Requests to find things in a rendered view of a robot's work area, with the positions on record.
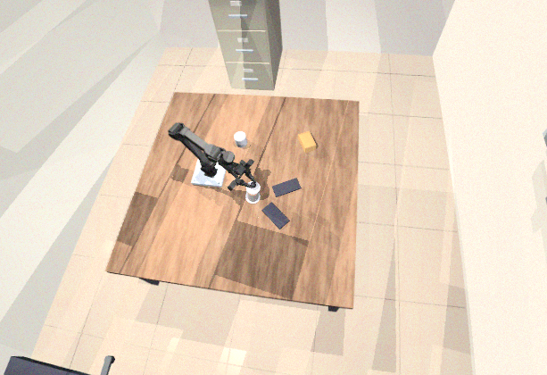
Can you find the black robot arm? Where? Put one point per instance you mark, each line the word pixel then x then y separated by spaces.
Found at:
pixel 208 154

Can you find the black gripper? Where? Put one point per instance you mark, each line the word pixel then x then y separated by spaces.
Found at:
pixel 237 180

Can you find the tan rectangular block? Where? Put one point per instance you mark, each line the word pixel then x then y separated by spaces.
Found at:
pixel 307 142

